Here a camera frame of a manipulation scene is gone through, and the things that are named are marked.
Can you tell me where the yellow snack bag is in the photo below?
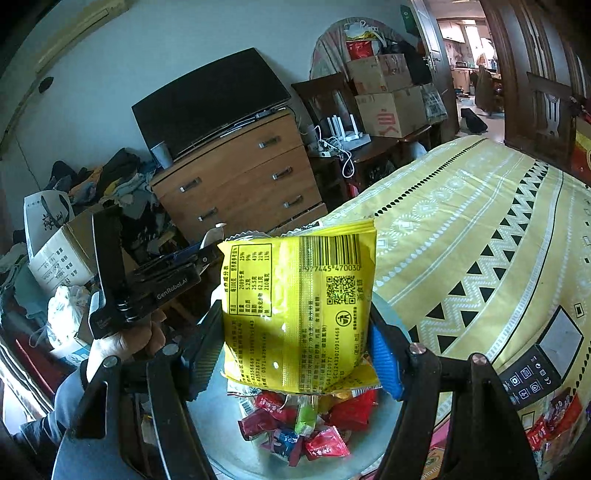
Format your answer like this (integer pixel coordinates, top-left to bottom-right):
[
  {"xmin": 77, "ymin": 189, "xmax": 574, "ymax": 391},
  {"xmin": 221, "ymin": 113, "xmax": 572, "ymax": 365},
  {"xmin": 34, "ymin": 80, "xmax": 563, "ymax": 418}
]
[{"xmin": 217, "ymin": 219, "xmax": 384, "ymax": 395}]

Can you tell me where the heap of snacks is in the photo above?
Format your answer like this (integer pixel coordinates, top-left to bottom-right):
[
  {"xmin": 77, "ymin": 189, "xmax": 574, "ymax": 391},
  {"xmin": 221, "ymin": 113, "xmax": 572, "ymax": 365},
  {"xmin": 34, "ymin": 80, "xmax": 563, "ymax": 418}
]
[{"xmin": 226, "ymin": 388, "xmax": 377, "ymax": 462}]

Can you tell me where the wooden dresser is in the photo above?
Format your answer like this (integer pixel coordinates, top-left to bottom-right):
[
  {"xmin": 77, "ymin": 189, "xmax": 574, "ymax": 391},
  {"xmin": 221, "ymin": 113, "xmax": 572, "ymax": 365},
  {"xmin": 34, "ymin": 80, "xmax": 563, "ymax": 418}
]
[{"xmin": 150, "ymin": 108, "xmax": 328, "ymax": 245}]

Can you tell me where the small cardboard box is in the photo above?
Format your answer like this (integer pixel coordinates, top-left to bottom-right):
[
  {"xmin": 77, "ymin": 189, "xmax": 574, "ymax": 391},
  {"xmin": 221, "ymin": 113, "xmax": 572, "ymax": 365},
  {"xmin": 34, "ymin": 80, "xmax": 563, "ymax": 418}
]
[{"xmin": 346, "ymin": 53, "xmax": 411, "ymax": 95}]

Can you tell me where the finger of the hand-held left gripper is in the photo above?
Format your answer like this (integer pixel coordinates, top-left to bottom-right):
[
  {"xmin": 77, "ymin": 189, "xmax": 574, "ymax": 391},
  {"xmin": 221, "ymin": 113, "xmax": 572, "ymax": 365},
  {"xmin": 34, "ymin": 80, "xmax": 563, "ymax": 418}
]
[{"xmin": 134, "ymin": 240, "xmax": 226, "ymax": 282}]

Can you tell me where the wooden chair with white inlay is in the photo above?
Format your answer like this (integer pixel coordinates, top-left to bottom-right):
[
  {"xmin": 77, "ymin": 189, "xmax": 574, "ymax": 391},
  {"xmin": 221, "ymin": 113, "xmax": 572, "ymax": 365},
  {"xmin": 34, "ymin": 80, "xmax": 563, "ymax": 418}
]
[{"xmin": 526, "ymin": 71, "xmax": 578, "ymax": 171}]

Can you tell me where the person's left hand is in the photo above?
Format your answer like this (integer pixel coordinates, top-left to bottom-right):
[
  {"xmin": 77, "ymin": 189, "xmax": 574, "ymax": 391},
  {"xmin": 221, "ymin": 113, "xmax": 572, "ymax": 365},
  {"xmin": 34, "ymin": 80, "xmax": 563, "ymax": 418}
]
[{"xmin": 86, "ymin": 307, "xmax": 168, "ymax": 371}]

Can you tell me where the black flat television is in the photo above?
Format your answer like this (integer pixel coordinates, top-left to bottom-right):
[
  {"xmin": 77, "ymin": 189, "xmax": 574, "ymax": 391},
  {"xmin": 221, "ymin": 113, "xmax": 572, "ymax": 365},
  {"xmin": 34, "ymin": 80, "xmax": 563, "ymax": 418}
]
[{"xmin": 131, "ymin": 47, "xmax": 293, "ymax": 160}]

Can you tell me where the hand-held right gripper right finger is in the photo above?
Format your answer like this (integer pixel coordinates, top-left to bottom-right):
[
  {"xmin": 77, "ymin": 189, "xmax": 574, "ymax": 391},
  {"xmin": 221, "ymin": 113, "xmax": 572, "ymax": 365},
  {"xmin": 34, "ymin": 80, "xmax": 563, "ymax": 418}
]
[{"xmin": 367, "ymin": 305, "xmax": 540, "ymax": 480}]

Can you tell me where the person's left forearm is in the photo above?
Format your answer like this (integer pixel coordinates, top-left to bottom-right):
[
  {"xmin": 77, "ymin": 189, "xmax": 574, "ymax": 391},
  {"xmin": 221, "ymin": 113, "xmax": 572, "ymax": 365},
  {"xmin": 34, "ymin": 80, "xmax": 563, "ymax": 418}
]
[{"xmin": 14, "ymin": 357, "xmax": 112, "ymax": 462}]

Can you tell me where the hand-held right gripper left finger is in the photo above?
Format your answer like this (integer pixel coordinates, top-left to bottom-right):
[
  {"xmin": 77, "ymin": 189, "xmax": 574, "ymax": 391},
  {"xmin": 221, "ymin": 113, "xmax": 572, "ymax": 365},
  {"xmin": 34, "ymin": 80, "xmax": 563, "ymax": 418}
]
[{"xmin": 52, "ymin": 300, "xmax": 227, "ymax": 480}]

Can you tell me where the checkered bag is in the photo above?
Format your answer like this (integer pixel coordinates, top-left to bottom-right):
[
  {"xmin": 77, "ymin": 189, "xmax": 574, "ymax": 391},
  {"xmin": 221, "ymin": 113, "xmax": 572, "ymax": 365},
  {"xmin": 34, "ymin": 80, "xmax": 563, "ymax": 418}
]
[{"xmin": 420, "ymin": 83, "xmax": 448, "ymax": 123}]

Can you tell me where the grey cup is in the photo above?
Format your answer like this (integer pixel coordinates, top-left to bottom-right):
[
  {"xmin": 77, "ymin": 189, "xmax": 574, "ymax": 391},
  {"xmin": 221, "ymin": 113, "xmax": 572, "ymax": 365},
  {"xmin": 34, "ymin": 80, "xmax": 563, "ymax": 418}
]
[{"xmin": 150, "ymin": 141, "xmax": 174, "ymax": 169}]

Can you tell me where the white router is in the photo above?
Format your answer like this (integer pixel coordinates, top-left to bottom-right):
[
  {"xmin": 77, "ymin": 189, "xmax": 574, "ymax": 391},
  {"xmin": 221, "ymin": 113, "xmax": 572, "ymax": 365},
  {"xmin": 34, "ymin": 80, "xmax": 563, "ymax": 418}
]
[{"xmin": 325, "ymin": 114, "xmax": 365, "ymax": 144}]

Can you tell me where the round cloth-covered board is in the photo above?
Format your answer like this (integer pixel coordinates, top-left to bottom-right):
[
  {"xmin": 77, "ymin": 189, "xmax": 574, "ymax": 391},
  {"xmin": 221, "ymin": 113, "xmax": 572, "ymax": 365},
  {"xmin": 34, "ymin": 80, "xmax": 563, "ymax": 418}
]
[{"xmin": 310, "ymin": 17, "xmax": 416, "ymax": 81}]

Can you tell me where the heap of dark clothes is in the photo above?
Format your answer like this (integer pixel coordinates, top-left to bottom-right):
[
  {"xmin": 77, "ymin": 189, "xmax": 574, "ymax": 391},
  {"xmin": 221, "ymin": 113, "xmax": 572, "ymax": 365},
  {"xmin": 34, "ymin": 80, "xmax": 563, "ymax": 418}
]
[{"xmin": 46, "ymin": 148, "xmax": 160, "ymax": 217}]

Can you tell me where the room door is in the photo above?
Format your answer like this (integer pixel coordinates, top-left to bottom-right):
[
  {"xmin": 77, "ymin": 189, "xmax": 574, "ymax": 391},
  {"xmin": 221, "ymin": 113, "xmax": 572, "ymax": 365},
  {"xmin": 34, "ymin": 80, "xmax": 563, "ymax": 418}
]
[{"xmin": 409, "ymin": 0, "xmax": 460, "ymax": 134}]

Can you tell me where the white plastic bag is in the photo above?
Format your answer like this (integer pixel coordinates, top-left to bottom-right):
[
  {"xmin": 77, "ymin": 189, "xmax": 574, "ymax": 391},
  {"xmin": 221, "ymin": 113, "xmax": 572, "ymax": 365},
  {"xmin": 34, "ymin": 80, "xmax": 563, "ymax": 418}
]
[{"xmin": 46, "ymin": 286, "xmax": 90, "ymax": 352}]

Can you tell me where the black printed box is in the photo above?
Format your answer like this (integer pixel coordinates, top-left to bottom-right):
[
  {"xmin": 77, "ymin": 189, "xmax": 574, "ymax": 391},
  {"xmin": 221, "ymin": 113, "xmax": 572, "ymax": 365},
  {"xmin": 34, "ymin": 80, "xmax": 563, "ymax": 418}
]
[{"xmin": 499, "ymin": 305, "xmax": 585, "ymax": 411}]

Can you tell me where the round metal basin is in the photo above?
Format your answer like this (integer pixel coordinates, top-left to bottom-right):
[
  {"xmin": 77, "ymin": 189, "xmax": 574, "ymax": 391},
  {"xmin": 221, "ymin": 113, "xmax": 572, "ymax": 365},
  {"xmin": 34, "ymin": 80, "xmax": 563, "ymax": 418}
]
[{"xmin": 187, "ymin": 291, "xmax": 416, "ymax": 480}]

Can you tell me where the white paper bag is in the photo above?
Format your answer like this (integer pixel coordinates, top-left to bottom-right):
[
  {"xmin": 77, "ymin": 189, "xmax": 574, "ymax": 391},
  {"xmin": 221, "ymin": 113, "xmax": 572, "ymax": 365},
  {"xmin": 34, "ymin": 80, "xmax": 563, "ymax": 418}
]
[{"xmin": 23, "ymin": 189, "xmax": 77, "ymax": 259}]

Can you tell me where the dark wooden chair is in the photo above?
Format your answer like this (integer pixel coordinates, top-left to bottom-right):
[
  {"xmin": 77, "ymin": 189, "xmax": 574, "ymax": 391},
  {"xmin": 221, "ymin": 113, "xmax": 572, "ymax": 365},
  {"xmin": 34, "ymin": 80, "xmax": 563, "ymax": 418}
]
[{"xmin": 291, "ymin": 71, "xmax": 370, "ymax": 195}]

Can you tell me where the dark wooden desk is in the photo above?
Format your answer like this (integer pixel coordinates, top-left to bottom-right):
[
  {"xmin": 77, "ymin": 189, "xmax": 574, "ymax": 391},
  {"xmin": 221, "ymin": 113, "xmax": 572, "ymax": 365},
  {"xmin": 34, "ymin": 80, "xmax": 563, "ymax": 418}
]
[{"xmin": 307, "ymin": 124, "xmax": 444, "ymax": 204}]

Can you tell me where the red white bag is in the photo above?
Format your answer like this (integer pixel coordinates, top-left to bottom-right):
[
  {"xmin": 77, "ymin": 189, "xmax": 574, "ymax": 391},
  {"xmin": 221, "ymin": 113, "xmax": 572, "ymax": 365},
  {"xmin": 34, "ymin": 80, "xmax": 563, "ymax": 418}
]
[{"xmin": 345, "ymin": 21, "xmax": 386, "ymax": 61}]

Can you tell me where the white printed cardboard box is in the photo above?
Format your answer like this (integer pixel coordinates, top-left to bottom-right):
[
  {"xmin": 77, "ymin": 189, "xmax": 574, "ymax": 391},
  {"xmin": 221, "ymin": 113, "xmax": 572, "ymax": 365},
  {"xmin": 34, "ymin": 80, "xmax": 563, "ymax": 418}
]
[{"xmin": 28, "ymin": 208, "xmax": 139, "ymax": 296}]

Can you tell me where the black hanging bag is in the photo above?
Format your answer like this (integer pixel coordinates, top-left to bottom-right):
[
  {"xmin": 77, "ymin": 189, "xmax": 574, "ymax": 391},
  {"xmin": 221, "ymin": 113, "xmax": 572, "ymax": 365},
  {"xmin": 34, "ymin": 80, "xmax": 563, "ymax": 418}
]
[{"xmin": 397, "ymin": 41, "xmax": 432, "ymax": 86}]

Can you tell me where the pile of snack packets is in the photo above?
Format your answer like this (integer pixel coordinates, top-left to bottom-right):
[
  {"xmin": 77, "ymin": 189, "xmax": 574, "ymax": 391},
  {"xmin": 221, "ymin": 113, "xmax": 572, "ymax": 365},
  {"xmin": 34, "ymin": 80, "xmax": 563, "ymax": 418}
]
[{"xmin": 526, "ymin": 388, "xmax": 591, "ymax": 476}]

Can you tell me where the black floor bag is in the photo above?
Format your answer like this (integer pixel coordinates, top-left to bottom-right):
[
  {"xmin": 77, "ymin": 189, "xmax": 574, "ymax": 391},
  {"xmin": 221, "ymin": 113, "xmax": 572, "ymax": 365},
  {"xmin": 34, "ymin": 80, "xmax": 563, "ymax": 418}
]
[{"xmin": 461, "ymin": 108, "xmax": 488, "ymax": 132}]

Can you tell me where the wooden wardrobe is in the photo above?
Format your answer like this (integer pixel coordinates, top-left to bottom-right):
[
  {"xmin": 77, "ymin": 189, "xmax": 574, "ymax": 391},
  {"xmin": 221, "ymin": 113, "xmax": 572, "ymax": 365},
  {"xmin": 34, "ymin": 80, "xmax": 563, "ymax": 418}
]
[{"xmin": 480, "ymin": 0, "xmax": 591, "ymax": 158}]

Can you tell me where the red gift box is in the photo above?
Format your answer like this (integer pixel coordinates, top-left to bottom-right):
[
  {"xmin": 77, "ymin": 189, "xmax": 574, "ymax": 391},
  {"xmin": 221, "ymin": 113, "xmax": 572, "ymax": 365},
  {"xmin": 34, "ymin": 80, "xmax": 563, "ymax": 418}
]
[{"xmin": 570, "ymin": 120, "xmax": 591, "ymax": 181}]

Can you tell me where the large red-printed cardboard box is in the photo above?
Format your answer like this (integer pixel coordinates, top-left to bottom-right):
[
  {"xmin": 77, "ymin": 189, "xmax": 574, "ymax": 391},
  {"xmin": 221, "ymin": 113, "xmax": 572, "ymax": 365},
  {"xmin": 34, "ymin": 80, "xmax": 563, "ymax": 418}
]
[{"xmin": 355, "ymin": 85, "xmax": 428, "ymax": 138}]

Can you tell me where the white air conditioner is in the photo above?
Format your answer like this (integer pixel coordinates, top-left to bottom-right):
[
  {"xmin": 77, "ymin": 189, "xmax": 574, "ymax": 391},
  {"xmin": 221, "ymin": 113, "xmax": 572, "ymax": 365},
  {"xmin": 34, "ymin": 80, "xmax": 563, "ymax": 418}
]
[{"xmin": 32, "ymin": 0, "xmax": 127, "ymax": 75}]

